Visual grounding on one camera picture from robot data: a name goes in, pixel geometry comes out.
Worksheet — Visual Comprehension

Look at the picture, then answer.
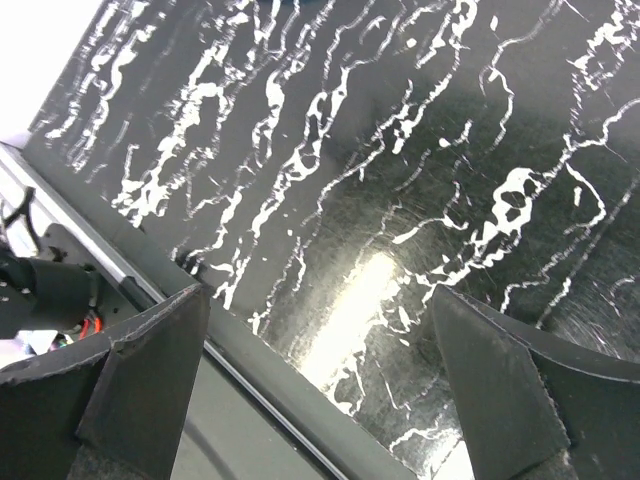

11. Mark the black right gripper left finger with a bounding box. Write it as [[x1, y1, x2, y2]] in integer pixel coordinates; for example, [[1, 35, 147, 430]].
[[1, 284, 210, 479]]

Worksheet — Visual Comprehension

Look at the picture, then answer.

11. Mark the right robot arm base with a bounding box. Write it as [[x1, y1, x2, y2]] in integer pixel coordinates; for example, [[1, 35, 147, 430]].
[[0, 187, 109, 354]]

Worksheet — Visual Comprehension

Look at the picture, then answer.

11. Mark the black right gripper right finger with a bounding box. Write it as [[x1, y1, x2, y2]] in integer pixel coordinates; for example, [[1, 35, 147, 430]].
[[430, 286, 639, 479]]

